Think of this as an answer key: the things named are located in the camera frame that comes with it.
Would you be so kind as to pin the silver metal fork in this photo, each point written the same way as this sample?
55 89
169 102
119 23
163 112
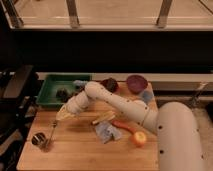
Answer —
54 125

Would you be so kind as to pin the small blue cup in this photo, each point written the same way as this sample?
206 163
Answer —
146 96

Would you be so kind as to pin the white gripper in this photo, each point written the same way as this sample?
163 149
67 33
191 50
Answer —
67 111

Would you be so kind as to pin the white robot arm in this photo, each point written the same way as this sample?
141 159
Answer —
179 144

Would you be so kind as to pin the dark grapes toy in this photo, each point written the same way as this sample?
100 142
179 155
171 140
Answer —
79 89

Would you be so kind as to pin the black equipment on left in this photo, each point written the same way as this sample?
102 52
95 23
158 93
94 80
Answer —
17 92

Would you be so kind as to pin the yellow red apple toy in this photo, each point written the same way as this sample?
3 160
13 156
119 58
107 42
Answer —
138 138

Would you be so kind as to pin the blue cloth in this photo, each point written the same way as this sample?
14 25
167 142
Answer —
106 131

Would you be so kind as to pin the light blue object in tray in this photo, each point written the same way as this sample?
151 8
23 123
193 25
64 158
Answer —
80 83

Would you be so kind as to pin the yellow banana toy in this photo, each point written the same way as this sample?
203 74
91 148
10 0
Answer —
107 116

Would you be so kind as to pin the dark green vegetable toy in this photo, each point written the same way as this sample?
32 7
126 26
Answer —
62 95

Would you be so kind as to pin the small metal cup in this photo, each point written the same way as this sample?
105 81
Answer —
39 140

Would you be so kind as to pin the green plastic tray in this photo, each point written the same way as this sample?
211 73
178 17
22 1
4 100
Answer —
53 83

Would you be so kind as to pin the orange carrot toy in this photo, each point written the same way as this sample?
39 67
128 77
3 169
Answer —
123 126

